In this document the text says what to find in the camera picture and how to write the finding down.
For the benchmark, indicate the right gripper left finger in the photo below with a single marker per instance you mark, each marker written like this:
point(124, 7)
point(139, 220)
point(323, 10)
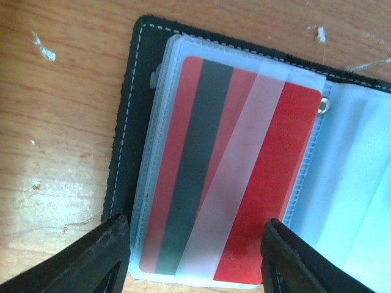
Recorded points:
point(97, 262)

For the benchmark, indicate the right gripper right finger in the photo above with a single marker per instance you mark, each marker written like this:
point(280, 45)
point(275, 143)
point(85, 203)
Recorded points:
point(289, 264)

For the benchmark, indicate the red white card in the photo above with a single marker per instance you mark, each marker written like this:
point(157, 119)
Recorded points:
point(225, 155)

